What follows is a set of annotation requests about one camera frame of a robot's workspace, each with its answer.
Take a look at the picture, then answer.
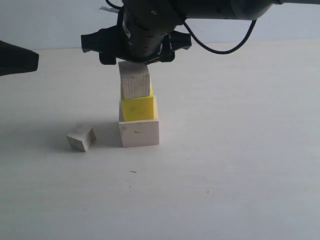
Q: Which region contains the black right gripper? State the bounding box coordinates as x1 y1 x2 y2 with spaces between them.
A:
81 0 192 65

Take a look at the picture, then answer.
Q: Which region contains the medium wooden cube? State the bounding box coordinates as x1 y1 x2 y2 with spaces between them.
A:
118 61 151 100

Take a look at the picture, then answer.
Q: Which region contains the yellow cube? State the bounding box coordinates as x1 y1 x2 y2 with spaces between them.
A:
119 85 158 122

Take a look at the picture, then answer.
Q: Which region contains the large pale wooden cube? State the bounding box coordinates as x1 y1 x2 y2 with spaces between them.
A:
118 96 160 148

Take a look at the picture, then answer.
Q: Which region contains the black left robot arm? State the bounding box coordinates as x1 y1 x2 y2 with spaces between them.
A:
80 0 275 65

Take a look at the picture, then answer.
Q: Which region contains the small pale wooden cube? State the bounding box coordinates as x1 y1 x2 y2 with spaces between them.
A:
66 123 96 152

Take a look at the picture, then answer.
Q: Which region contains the white cable tie tag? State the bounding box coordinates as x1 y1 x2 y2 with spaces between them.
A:
99 6 121 14

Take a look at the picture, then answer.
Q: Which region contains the black right camera cable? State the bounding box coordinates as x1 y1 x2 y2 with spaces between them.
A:
181 18 258 55

